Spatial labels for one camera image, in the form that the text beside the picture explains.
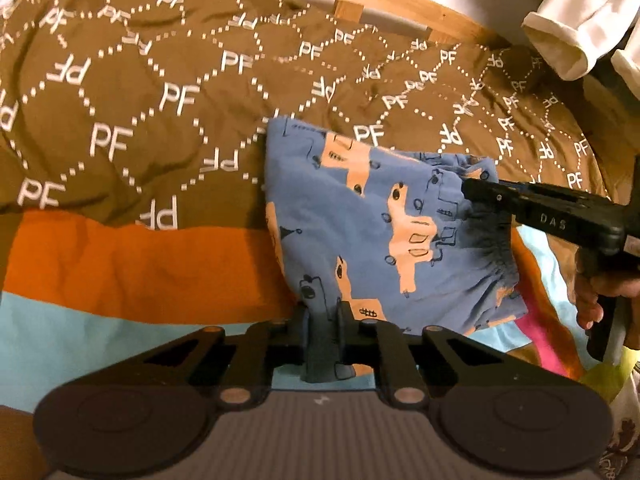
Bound brown PF patterned blanket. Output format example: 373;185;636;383
1;0;634;479

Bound person's right hand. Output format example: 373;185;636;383
574;248;639;349

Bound white hanging garment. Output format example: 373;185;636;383
522;0;639;96

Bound blue patterned children's pants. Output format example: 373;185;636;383
261;115;531;384

